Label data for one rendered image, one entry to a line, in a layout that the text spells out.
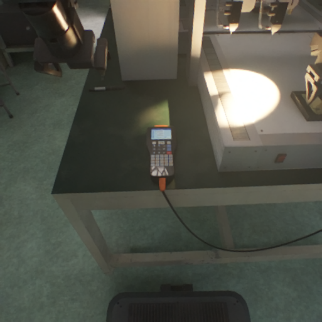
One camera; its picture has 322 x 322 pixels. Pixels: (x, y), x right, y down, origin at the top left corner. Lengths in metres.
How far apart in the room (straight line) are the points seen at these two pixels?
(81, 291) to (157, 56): 1.10
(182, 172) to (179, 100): 0.32
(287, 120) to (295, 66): 0.31
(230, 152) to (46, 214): 1.23
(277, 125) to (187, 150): 0.25
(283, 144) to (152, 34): 0.57
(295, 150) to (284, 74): 0.33
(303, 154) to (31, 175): 1.59
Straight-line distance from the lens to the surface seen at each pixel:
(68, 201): 0.71
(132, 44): 0.95
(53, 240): 1.51
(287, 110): 0.76
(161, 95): 0.92
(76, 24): 0.50
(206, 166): 0.68
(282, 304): 1.40
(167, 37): 0.95
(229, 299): 1.06
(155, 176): 0.62
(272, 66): 0.96
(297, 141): 0.67
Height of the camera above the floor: 1.27
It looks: 49 degrees down
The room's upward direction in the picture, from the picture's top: 1 degrees counter-clockwise
